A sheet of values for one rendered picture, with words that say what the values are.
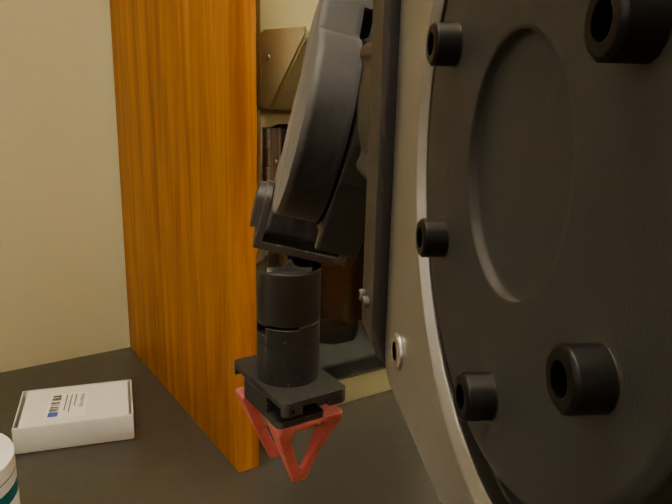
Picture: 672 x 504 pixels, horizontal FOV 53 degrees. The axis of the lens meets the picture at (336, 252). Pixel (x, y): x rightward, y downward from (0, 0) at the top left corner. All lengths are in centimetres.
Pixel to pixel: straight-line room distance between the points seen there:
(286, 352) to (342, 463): 40
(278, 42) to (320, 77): 63
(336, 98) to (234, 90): 56
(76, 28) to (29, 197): 30
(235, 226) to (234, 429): 28
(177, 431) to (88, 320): 38
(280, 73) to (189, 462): 53
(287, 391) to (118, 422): 48
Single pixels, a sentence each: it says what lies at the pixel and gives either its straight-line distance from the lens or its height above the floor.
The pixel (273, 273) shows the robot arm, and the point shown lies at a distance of 57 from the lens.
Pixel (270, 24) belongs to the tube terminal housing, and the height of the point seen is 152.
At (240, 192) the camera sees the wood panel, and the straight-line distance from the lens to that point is 82.
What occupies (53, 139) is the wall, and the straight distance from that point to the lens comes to 128.
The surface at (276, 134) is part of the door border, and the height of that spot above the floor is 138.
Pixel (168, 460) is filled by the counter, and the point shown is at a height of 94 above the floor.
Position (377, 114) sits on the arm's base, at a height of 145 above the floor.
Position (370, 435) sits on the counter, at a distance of 104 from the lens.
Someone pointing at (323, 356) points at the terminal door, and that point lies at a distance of 105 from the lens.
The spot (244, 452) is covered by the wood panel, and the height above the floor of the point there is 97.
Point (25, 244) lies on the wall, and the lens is 130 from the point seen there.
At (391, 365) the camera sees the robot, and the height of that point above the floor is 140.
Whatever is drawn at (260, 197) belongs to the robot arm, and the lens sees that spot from 56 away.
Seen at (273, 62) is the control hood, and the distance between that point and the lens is 88.
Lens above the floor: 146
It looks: 15 degrees down
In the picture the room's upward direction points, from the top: 1 degrees clockwise
